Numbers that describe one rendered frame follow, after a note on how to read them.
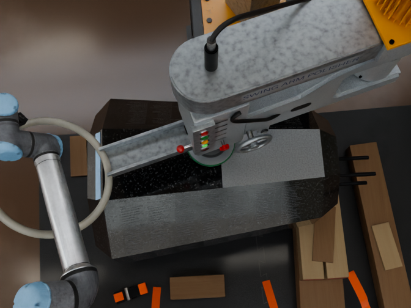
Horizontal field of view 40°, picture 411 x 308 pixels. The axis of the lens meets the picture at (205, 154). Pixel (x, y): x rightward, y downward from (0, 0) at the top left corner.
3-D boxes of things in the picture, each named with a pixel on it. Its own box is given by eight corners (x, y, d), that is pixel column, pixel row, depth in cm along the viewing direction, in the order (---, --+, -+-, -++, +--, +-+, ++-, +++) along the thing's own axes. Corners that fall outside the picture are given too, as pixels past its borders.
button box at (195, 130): (212, 142, 213) (212, 117, 186) (214, 148, 213) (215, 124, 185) (192, 148, 213) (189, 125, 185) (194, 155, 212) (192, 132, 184)
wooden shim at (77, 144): (70, 137, 341) (69, 136, 339) (86, 135, 341) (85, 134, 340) (71, 176, 334) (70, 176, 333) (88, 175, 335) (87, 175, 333)
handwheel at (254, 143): (262, 123, 226) (265, 111, 212) (271, 146, 224) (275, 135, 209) (227, 136, 225) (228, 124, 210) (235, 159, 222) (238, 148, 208)
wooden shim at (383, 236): (370, 226, 315) (371, 225, 313) (388, 222, 315) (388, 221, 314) (384, 270, 308) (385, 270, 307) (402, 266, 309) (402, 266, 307)
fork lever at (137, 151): (254, 90, 237) (255, 85, 232) (271, 131, 232) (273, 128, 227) (97, 143, 229) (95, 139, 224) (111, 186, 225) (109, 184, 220)
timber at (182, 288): (171, 299, 316) (170, 299, 304) (170, 278, 319) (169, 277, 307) (224, 297, 316) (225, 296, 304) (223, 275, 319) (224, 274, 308)
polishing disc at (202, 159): (194, 113, 254) (194, 113, 253) (239, 126, 253) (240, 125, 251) (180, 157, 249) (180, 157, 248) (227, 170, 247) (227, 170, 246)
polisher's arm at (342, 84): (368, 50, 241) (407, -12, 194) (391, 97, 236) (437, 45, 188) (207, 105, 235) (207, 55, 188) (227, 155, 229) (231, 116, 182)
